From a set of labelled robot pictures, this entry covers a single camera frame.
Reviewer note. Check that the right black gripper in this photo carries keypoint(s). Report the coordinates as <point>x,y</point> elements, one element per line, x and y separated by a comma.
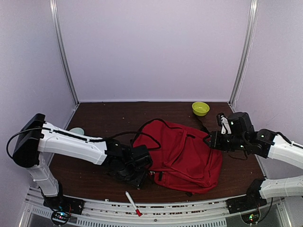
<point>214,142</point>

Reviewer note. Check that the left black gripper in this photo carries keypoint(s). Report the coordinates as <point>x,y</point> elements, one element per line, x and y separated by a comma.
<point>138,182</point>

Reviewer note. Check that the red backpack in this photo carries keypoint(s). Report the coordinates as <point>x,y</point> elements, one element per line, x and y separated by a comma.
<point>180,159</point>

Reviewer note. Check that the red capped white marker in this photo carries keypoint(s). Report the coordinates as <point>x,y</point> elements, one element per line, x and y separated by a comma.
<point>133,203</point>

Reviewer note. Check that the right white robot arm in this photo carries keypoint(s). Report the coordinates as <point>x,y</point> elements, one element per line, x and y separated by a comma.
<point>281,158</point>

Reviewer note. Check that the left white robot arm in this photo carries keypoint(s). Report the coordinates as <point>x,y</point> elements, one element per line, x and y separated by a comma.
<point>38,137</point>

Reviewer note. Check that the lime green bowl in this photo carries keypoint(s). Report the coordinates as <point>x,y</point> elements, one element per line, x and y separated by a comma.
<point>200,108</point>

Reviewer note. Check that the pale blue ceramic bowl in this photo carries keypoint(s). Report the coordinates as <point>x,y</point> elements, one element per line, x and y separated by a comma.
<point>77,130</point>

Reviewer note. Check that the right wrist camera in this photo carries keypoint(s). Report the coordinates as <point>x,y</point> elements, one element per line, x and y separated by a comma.
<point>223,123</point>

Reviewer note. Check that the right aluminium frame post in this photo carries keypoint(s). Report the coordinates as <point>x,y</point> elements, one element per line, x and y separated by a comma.
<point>251,25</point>

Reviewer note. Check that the aluminium frame post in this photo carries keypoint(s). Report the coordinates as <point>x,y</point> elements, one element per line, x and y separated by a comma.
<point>63,56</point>
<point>251,25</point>

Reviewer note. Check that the front aluminium rail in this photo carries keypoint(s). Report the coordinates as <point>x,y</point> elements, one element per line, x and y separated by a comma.
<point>209,213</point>

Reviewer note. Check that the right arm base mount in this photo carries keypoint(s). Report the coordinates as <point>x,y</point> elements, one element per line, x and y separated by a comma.
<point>247,207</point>

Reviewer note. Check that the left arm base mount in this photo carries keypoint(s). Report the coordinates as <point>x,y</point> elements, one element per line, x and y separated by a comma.
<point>63,208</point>

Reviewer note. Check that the left aluminium frame post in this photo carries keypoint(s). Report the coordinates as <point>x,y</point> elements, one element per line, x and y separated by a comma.
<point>63,56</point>

